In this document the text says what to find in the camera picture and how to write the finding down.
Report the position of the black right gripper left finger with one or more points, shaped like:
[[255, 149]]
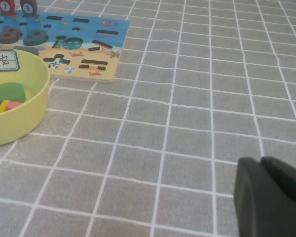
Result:
[[256, 202]]

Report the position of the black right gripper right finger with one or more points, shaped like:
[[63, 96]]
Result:
[[288, 177]]

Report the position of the colourful wooden puzzle board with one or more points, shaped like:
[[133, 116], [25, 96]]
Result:
[[93, 24]]

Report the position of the yellow plastic bowl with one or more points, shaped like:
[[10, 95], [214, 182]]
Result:
[[27, 118]]

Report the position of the pink sign piece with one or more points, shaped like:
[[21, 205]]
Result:
[[14, 105]]

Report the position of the green circle piece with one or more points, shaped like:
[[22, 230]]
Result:
[[8, 91]]

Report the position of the grey square piece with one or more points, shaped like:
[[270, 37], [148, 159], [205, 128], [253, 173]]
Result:
[[27, 50]]

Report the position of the grey number nine piece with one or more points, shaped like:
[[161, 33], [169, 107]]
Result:
[[30, 40]]

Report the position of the brown fish piece number eight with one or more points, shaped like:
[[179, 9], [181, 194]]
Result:
[[28, 7]]

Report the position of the red fish piece number seven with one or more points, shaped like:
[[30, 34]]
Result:
[[5, 7]]

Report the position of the grey checked tablecloth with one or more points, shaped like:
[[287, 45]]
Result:
[[187, 98]]

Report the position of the white handwritten paper label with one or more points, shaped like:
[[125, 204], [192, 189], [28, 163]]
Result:
[[2, 60]]

